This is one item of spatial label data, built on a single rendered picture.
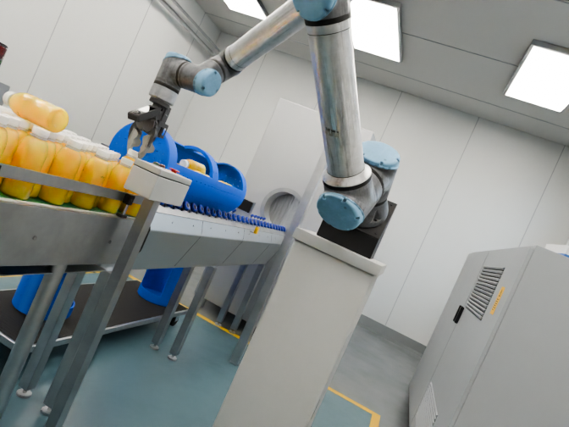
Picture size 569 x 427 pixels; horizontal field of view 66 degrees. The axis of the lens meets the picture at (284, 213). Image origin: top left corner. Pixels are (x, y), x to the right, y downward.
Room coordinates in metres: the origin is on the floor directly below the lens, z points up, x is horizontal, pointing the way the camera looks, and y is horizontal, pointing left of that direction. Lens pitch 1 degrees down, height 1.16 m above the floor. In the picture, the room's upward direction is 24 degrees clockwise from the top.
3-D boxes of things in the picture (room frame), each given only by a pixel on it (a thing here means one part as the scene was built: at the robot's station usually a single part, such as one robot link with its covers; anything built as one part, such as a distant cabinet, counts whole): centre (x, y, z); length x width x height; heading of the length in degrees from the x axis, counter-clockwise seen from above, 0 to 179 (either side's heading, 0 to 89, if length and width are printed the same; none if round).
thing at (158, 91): (1.53, 0.55, 1.33); 0.10 x 0.09 x 0.05; 74
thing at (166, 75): (1.52, 0.55, 1.41); 0.10 x 0.09 x 0.12; 66
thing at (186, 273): (2.74, 0.41, 0.31); 0.06 x 0.06 x 0.63; 74
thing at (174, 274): (3.19, 0.60, 0.59); 0.28 x 0.28 x 0.88
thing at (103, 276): (1.76, 0.55, 0.31); 0.06 x 0.06 x 0.63; 74
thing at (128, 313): (2.64, 0.81, 0.08); 1.50 x 0.52 x 0.15; 163
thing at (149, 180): (1.43, 0.41, 1.05); 0.20 x 0.10 x 0.10; 164
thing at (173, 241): (2.72, 0.34, 0.79); 2.17 x 0.29 x 0.34; 164
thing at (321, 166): (3.05, -0.10, 0.85); 0.06 x 0.06 x 1.70; 74
